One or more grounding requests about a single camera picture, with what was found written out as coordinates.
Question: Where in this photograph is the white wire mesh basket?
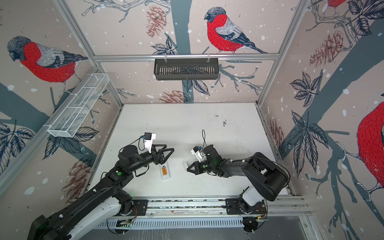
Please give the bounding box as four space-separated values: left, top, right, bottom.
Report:
48 73 110 138

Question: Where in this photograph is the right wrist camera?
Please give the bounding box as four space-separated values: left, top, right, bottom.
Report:
191 146 206 163

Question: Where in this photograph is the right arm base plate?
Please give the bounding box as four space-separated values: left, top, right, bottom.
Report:
225 198 267 215

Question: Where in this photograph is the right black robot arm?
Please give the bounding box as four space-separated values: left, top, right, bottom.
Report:
187 145 291 212

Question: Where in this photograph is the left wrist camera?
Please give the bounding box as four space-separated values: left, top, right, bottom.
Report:
142 133 156 153

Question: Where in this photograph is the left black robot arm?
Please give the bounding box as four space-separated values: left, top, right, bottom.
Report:
28 145 175 240

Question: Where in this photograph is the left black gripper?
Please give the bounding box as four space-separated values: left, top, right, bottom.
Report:
128 143 174 173

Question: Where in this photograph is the aluminium top crossbar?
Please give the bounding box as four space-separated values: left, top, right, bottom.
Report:
94 53 280 63

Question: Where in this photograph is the black wall basket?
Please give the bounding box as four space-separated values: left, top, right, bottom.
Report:
154 58 219 81

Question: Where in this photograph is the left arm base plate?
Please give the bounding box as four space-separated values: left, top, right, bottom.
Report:
119 200 149 217

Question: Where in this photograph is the white remote control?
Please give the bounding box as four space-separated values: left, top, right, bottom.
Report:
160 163 171 181

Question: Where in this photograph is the aluminium front rail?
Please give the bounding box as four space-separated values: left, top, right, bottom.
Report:
61 195 313 219

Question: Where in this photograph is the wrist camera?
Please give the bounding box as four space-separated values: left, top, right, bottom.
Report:
191 146 206 163
142 133 156 153

